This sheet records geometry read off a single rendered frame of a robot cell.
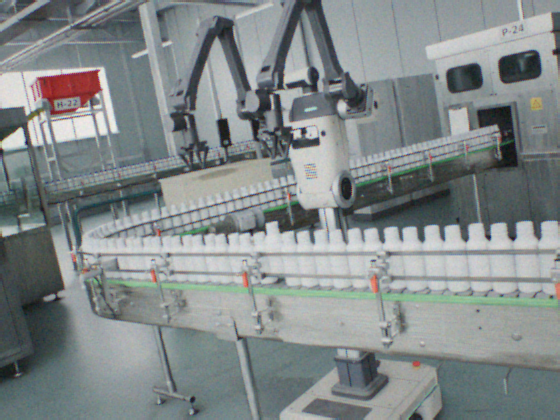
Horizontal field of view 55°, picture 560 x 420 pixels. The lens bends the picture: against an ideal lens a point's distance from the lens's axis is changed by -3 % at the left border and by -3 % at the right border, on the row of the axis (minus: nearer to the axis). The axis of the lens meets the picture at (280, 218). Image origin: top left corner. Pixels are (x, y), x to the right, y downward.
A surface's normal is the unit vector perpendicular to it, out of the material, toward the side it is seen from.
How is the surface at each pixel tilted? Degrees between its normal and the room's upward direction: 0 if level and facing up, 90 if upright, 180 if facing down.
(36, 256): 90
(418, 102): 90
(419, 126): 90
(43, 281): 90
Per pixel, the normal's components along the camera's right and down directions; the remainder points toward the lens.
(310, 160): -0.61, 0.24
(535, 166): -0.81, 0.24
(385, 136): 0.55, 0.03
